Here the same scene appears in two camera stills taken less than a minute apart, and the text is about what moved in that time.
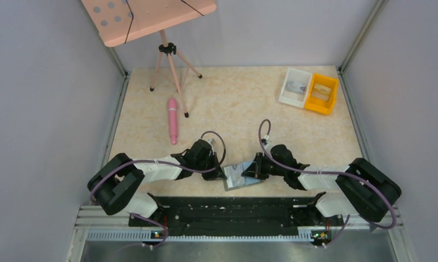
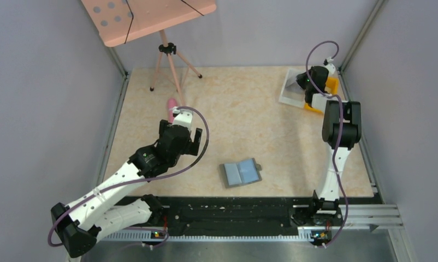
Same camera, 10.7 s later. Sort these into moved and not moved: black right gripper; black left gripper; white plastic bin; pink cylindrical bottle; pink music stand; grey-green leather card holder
Moved: black right gripper; black left gripper
Not moved: white plastic bin; pink cylindrical bottle; pink music stand; grey-green leather card holder
